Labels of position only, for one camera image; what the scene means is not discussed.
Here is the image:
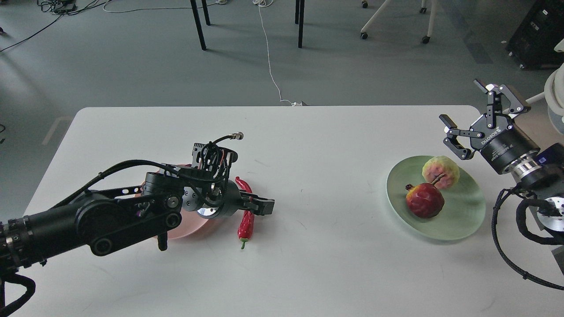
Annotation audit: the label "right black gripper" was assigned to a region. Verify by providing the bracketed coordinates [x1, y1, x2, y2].
[439, 79, 540, 175]

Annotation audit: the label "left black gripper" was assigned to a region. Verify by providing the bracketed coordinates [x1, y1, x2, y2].
[183, 181, 275, 219]

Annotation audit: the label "pink plate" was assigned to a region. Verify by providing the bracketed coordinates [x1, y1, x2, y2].
[141, 164, 212, 240]

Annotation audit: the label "black equipment case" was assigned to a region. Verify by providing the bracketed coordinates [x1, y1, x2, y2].
[506, 0, 564, 70]

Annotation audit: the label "white chair base with casters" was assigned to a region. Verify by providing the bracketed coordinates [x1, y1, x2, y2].
[360, 0, 438, 44]

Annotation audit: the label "light green plate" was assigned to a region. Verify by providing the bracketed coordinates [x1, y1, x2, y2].
[386, 156, 486, 241]

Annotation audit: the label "black cables on floor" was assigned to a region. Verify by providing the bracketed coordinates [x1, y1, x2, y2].
[0, 0, 106, 53]

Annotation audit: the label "white cable on floor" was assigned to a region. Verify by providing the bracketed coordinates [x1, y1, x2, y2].
[252, 0, 304, 107]

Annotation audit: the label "red pomegranate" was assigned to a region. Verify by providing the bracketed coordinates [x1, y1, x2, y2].
[405, 182, 445, 219]

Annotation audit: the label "red chili pepper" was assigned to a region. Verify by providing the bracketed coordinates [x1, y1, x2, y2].
[235, 177, 255, 250]

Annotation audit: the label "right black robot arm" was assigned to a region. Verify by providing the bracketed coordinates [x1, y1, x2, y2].
[439, 79, 564, 290]

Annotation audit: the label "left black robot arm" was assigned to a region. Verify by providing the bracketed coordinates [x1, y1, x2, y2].
[0, 132, 275, 317]

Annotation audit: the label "white office chair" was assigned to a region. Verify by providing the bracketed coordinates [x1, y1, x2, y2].
[526, 64, 564, 135]

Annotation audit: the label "black table legs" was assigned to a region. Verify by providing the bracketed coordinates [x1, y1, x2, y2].
[190, 0, 305, 51]

